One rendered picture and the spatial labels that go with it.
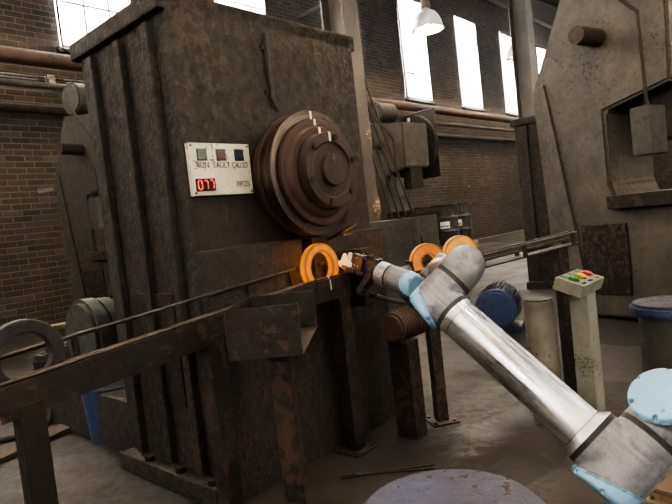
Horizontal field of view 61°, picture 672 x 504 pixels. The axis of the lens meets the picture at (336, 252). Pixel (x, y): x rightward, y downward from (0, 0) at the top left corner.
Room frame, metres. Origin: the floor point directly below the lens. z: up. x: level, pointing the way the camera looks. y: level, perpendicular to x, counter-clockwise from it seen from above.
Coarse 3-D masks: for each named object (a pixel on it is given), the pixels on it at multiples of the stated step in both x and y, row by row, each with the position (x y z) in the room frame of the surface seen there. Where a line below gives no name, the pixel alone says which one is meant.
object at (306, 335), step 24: (240, 312) 1.49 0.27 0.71; (264, 312) 1.48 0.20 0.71; (288, 312) 1.48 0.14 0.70; (312, 312) 1.73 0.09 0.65; (240, 336) 1.49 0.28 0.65; (264, 336) 1.49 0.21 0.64; (288, 336) 1.48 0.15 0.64; (312, 336) 1.63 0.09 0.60; (288, 360) 1.61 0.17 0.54; (288, 384) 1.61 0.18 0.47; (288, 408) 1.61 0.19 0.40; (288, 432) 1.61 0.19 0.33; (288, 456) 1.61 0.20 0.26; (288, 480) 1.61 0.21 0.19
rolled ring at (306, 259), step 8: (312, 248) 2.16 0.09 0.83; (320, 248) 2.20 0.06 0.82; (328, 248) 2.23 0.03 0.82; (304, 256) 2.15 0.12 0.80; (312, 256) 2.16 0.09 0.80; (328, 256) 2.24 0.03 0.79; (336, 256) 2.26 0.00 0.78; (304, 264) 2.13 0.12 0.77; (328, 264) 2.26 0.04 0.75; (336, 264) 2.25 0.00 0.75; (304, 272) 2.13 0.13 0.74; (328, 272) 2.25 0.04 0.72; (336, 272) 2.25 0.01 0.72; (304, 280) 2.15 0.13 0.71
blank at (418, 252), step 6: (420, 246) 2.43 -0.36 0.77; (426, 246) 2.43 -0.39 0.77; (432, 246) 2.44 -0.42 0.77; (414, 252) 2.42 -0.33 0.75; (420, 252) 2.43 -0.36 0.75; (426, 252) 2.43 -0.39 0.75; (432, 252) 2.44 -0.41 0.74; (438, 252) 2.45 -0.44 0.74; (414, 258) 2.42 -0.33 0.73; (420, 258) 2.43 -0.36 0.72; (414, 264) 2.42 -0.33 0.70; (420, 264) 2.43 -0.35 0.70; (414, 270) 2.42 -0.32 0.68
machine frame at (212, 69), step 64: (192, 0) 2.01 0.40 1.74; (128, 64) 2.11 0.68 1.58; (192, 64) 1.99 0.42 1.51; (256, 64) 2.20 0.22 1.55; (320, 64) 2.47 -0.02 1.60; (128, 128) 2.10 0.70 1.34; (192, 128) 1.97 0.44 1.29; (256, 128) 2.18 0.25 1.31; (128, 192) 2.20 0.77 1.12; (128, 256) 2.24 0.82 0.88; (192, 256) 1.94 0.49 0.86; (256, 256) 2.05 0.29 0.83; (320, 256) 2.29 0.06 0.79; (320, 320) 2.26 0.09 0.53; (128, 384) 2.34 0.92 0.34; (192, 384) 1.97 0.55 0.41; (256, 384) 2.00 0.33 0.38; (320, 384) 2.23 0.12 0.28; (384, 384) 2.53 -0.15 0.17; (192, 448) 2.05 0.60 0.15; (256, 448) 1.97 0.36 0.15; (320, 448) 2.20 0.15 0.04
